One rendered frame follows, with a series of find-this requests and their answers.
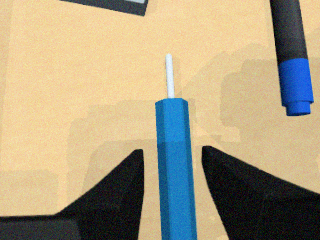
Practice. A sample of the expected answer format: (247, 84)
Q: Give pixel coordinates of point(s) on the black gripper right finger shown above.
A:
(256, 205)

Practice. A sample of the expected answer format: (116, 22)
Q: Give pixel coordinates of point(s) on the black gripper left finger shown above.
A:
(110, 210)

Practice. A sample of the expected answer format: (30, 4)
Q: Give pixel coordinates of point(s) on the blue stylus with grey tip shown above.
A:
(175, 168)

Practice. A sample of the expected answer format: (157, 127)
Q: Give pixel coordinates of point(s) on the black marker with blue cap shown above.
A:
(292, 57)

